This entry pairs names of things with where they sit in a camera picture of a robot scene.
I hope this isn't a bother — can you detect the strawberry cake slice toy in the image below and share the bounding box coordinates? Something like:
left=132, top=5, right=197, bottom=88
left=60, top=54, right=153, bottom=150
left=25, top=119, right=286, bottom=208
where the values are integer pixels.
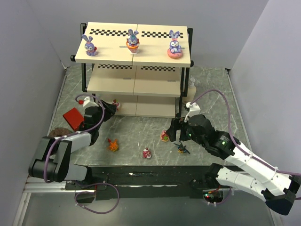
left=112, top=99, right=121, bottom=111

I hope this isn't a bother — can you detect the purple bunny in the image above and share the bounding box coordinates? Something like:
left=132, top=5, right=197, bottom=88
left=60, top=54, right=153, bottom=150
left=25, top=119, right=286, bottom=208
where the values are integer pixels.
left=167, top=30, right=183, bottom=59
left=126, top=29, right=140, bottom=55
left=81, top=34, right=98, bottom=57

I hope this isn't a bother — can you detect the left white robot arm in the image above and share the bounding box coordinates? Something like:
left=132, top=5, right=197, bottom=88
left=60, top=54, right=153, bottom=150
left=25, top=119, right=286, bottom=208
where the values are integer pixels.
left=28, top=101, right=117, bottom=183

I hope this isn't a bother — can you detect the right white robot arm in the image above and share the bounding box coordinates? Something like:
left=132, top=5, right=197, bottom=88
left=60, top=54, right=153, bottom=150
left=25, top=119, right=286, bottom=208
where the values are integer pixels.
left=166, top=114, right=301, bottom=216

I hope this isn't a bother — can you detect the beige three-tier shelf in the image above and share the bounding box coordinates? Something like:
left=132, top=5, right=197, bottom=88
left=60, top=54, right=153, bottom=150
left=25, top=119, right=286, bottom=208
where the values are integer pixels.
left=71, top=22, right=193, bottom=118

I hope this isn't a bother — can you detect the pink strawberry tart toy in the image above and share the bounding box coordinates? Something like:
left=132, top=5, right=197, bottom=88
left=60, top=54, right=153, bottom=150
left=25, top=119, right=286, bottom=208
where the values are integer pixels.
left=160, top=130, right=169, bottom=142

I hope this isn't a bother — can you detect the black dragon toy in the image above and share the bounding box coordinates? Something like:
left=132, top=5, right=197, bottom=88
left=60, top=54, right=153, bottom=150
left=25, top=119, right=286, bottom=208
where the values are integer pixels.
left=174, top=140, right=190, bottom=154

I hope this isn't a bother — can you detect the cream pump bottle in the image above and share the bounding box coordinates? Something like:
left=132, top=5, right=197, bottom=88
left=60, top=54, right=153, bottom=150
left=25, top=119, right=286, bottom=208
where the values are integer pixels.
left=185, top=77, right=197, bottom=103

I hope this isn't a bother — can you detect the orange fox toy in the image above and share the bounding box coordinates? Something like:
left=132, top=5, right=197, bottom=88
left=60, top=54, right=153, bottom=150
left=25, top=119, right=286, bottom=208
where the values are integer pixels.
left=107, top=138, right=119, bottom=152

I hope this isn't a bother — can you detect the red cardboard box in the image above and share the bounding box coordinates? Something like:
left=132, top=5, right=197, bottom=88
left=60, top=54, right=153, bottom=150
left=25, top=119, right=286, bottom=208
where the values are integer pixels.
left=63, top=107, right=84, bottom=131

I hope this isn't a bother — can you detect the green and brown plush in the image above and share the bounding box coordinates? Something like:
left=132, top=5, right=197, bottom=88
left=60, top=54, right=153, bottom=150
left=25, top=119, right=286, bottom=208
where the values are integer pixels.
left=48, top=127, right=72, bottom=137

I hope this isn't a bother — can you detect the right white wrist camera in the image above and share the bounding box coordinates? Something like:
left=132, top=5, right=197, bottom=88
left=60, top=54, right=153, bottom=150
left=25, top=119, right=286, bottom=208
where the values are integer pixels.
left=184, top=102, right=200, bottom=122

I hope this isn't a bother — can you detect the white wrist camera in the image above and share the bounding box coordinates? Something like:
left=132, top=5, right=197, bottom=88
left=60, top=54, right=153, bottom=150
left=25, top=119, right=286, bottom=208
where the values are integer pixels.
left=78, top=96, right=98, bottom=108
left=184, top=102, right=200, bottom=122

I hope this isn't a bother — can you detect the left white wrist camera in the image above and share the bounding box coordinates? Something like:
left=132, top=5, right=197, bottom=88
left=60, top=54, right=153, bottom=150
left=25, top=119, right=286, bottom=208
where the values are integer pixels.
left=78, top=96, right=98, bottom=108

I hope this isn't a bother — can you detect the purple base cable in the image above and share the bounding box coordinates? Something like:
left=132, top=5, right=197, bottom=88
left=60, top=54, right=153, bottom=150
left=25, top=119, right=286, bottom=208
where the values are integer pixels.
left=74, top=183, right=120, bottom=215

